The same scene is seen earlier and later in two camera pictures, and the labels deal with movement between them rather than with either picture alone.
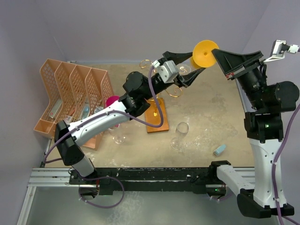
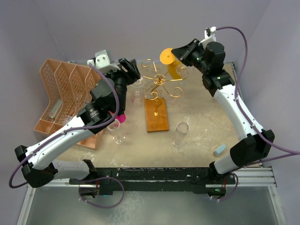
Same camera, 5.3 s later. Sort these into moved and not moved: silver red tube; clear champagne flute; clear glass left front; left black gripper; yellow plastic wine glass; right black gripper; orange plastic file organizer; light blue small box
Moved: right black gripper; left black gripper; yellow plastic wine glass
Not moved: light blue small box; clear champagne flute; silver red tube; orange plastic file organizer; clear glass left front
